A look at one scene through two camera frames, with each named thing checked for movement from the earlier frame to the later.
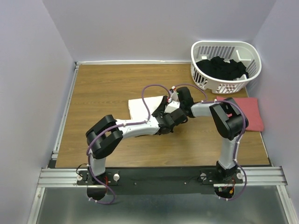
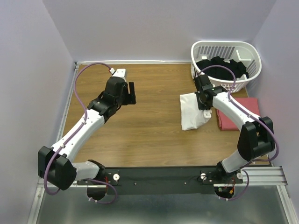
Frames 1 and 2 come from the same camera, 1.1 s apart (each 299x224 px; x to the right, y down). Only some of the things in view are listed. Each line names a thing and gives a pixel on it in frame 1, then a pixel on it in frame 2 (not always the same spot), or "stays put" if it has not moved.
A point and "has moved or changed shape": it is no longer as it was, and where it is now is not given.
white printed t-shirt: [137, 109] has moved or changed shape
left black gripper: [164, 114] → [131, 98]
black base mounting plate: [159, 180] stays put
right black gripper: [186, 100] → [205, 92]
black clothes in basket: [218, 68] stays put
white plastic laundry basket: [245, 52] stays put
